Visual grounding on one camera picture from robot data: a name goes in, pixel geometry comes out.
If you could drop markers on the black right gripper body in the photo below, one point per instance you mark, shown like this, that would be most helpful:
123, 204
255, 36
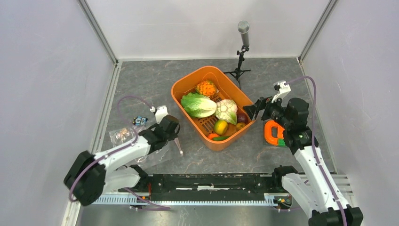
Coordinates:
274, 111

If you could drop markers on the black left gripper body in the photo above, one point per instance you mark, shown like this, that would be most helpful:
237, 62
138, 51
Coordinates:
170, 137

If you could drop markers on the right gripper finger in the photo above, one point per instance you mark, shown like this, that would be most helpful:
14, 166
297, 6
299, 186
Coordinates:
252, 111
261, 102

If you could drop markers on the green toy lettuce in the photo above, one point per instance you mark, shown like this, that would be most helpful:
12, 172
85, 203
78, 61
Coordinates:
198, 106

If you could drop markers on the clear dotted zip top bag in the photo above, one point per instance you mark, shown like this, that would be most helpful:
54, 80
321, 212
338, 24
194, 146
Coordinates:
137, 150

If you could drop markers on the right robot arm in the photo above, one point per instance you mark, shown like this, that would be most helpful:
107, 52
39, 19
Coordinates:
320, 198

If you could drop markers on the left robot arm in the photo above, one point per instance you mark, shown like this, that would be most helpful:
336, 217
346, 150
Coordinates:
91, 175

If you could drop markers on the dark red toy fruit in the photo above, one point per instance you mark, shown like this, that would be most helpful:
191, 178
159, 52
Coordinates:
242, 118

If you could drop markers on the small yellow toy fruit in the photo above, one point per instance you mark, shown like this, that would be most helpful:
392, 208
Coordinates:
240, 125

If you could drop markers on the white toy cabbage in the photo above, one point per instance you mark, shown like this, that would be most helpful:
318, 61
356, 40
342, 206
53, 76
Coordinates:
227, 110

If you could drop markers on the blue owl sticker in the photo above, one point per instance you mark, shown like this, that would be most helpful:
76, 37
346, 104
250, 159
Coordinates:
139, 121

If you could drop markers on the orange toy carrot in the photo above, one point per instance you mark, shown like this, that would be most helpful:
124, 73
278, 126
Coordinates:
212, 135

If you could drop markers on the yellow green toy mango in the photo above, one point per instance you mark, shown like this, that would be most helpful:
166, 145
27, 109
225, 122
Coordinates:
220, 127

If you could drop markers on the black microphone tripod stand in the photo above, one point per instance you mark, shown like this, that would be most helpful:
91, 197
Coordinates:
238, 72

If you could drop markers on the green toy cucumber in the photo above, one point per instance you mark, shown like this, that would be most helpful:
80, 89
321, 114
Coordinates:
220, 138

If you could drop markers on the orange plastic basket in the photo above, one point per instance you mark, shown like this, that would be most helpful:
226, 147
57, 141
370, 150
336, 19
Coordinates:
227, 90

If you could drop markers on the orange toy pineapple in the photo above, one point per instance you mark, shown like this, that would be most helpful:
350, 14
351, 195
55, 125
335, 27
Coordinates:
206, 88

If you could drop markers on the grey microphone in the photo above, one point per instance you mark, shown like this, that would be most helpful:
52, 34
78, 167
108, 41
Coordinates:
243, 28

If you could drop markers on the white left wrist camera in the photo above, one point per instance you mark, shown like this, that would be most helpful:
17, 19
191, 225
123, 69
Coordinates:
159, 112

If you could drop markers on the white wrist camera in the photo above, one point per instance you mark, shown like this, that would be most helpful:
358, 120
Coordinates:
159, 112
282, 88

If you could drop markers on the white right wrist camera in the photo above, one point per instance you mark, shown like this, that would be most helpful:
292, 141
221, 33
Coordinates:
282, 88

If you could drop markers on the orange toy handle block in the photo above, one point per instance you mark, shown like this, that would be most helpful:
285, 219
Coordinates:
273, 134

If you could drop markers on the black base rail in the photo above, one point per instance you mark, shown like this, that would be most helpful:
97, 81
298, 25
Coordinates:
243, 189

